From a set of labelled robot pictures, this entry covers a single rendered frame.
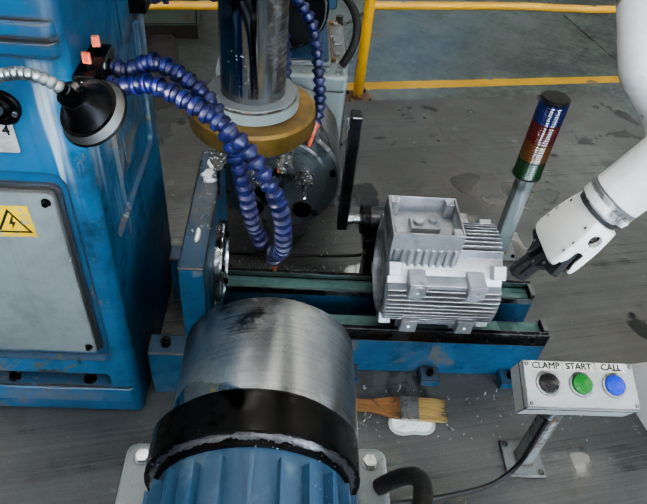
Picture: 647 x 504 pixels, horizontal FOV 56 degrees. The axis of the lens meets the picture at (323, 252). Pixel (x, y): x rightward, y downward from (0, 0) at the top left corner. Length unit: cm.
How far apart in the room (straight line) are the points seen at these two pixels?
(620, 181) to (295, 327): 51
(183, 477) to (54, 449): 68
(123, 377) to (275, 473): 64
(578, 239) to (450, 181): 78
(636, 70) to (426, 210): 38
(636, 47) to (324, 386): 66
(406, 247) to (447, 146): 90
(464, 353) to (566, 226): 34
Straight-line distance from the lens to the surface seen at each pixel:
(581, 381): 97
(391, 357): 119
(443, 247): 101
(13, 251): 90
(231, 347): 79
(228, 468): 48
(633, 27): 104
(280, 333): 79
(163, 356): 109
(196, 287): 93
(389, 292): 102
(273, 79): 83
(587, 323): 146
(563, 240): 101
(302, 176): 119
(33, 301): 97
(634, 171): 97
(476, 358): 123
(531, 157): 136
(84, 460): 114
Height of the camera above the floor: 178
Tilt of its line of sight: 43 degrees down
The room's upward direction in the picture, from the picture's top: 7 degrees clockwise
